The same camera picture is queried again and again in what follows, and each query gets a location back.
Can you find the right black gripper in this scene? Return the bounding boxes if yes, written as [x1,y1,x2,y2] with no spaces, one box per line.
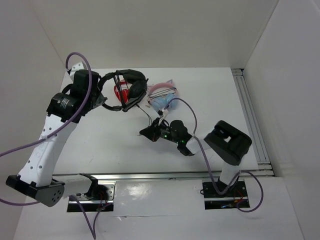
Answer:
[140,117,180,144]

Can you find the black headset cable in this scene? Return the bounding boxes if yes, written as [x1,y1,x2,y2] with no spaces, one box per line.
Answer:
[112,72,166,137]

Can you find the black headset with microphone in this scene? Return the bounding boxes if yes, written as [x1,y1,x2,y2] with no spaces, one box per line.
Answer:
[98,69,149,113]

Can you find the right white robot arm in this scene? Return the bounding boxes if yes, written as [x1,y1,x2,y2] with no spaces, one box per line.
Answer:
[139,117,252,196]

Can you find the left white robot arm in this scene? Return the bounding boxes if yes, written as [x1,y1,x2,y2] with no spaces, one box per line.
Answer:
[5,69,108,207]

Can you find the red headphones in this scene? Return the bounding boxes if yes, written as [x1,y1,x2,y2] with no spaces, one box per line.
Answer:
[113,79,131,104]

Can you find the pink blue cat headphones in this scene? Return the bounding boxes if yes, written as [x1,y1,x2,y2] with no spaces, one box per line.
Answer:
[147,79,178,112]

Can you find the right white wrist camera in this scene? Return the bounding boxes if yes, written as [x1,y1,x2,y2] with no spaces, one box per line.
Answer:
[157,108,169,121]

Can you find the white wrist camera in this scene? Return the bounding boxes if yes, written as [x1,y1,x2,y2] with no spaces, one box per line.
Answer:
[157,108,169,121]
[67,61,87,82]

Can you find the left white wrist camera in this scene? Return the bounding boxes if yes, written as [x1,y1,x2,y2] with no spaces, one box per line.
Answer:
[67,61,87,82]

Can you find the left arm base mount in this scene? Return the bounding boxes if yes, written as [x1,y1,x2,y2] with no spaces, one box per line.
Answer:
[67,181,116,213]

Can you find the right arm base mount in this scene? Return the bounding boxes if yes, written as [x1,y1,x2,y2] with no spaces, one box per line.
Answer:
[199,181,250,210]

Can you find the aluminium rail front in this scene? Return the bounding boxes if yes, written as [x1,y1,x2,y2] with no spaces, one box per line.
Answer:
[53,169,275,181]

